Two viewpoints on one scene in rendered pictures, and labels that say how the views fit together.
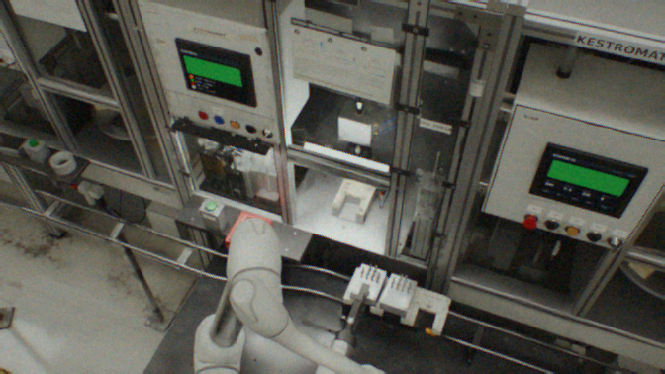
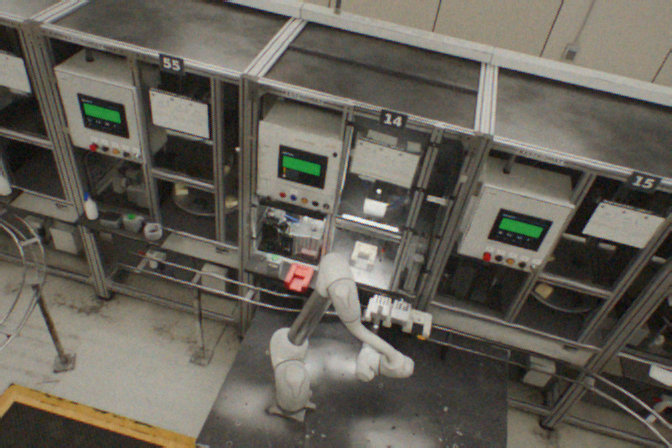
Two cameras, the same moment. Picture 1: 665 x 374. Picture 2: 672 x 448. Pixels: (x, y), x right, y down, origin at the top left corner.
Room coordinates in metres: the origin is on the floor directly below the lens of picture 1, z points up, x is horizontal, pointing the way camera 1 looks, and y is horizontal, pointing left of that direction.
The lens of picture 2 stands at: (-0.68, 0.67, 3.23)
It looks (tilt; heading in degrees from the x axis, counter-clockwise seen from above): 42 degrees down; 343
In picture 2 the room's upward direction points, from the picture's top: 11 degrees clockwise
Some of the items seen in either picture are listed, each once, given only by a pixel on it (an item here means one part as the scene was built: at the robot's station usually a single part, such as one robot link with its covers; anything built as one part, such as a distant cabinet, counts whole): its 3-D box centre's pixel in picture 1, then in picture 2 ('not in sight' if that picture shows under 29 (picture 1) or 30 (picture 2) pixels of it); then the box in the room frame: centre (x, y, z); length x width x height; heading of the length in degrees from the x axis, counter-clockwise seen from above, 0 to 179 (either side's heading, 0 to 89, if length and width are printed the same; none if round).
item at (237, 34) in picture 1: (229, 55); (303, 157); (1.56, 0.31, 1.60); 0.42 x 0.29 x 0.46; 67
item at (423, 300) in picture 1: (396, 304); (397, 320); (1.06, -0.24, 0.84); 0.36 x 0.14 x 0.10; 67
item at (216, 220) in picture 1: (215, 214); (275, 264); (1.40, 0.44, 0.97); 0.08 x 0.08 x 0.12; 67
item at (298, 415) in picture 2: not in sight; (294, 400); (0.69, 0.37, 0.71); 0.22 x 0.18 x 0.06; 67
